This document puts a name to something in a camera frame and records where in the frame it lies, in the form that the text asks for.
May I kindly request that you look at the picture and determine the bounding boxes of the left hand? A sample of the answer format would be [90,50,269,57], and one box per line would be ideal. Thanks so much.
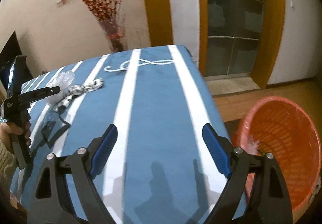
[1,114,32,154]

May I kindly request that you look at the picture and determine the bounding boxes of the black television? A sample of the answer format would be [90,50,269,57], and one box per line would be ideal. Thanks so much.
[0,32,22,90]

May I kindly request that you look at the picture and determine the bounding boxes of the orange plastic waste basket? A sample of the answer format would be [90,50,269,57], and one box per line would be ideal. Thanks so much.
[231,96,321,222]

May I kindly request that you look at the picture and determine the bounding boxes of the blue white striped tablecloth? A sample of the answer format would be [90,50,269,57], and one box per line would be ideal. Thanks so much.
[11,46,228,223]

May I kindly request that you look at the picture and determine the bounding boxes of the glass door with wooden frame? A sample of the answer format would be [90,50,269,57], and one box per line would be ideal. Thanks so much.
[199,0,285,89]

